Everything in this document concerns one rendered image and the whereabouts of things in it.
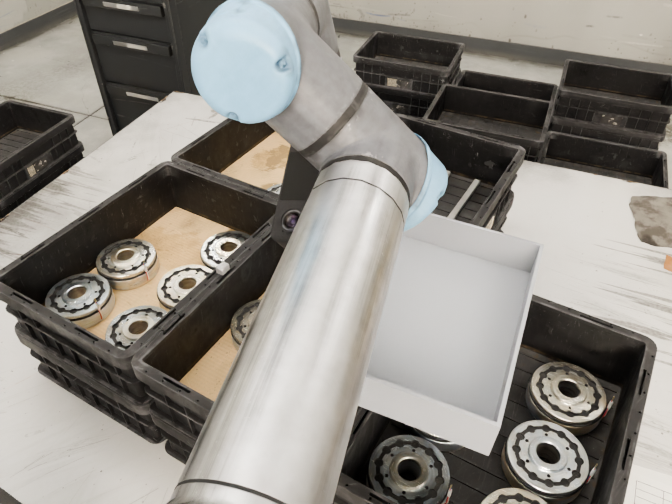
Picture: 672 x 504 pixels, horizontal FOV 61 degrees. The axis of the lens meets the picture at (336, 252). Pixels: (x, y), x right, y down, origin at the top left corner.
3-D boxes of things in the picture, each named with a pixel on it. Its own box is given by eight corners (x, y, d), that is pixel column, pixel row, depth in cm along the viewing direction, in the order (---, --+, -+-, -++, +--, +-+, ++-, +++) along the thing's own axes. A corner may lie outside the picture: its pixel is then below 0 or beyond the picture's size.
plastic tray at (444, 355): (488, 456, 54) (500, 427, 51) (297, 382, 60) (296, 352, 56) (533, 274, 73) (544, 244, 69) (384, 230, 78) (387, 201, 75)
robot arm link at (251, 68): (354, 115, 39) (370, 56, 48) (226, -11, 35) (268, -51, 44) (281, 180, 43) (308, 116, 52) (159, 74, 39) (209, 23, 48)
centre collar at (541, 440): (563, 480, 71) (564, 477, 70) (523, 462, 73) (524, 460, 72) (570, 447, 74) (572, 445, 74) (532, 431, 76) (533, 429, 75)
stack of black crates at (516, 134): (526, 204, 233) (554, 101, 203) (515, 249, 212) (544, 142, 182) (430, 183, 244) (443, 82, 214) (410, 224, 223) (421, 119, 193)
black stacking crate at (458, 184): (443, 314, 98) (452, 265, 91) (298, 255, 109) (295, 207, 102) (515, 196, 124) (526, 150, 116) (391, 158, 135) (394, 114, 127)
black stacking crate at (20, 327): (144, 413, 84) (125, 364, 76) (12, 333, 95) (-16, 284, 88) (295, 256, 109) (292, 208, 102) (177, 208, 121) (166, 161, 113)
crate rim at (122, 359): (128, 374, 77) (124, 363, 76) (-13, 292, 89) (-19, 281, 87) (294, 216, 103) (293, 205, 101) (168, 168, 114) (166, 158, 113)
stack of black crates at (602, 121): (634, 173, 249) (675, 74, 219) (633, 213, 228) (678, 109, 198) (539, 155, 260) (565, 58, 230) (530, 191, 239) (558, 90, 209)
